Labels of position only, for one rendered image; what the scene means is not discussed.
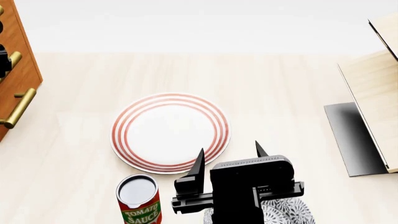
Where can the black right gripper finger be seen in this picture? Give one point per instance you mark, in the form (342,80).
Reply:
(195,177)
(260,150)

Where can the brown wooden drawer cabinet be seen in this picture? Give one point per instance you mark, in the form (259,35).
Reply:
(18,35)

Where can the light wooden box cabinet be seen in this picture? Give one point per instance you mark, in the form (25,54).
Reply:
(373,93)

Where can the white plate with red rings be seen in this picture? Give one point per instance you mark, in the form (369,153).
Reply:
(170,133)

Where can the grey leaf patterned bowl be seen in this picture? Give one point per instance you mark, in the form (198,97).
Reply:
(289,210)

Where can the red tomato sauce can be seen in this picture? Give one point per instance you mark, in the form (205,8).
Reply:
(140,203)

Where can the black flat panel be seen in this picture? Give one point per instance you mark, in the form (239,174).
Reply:
(351,140)

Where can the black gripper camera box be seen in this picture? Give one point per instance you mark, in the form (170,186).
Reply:
(252,171)

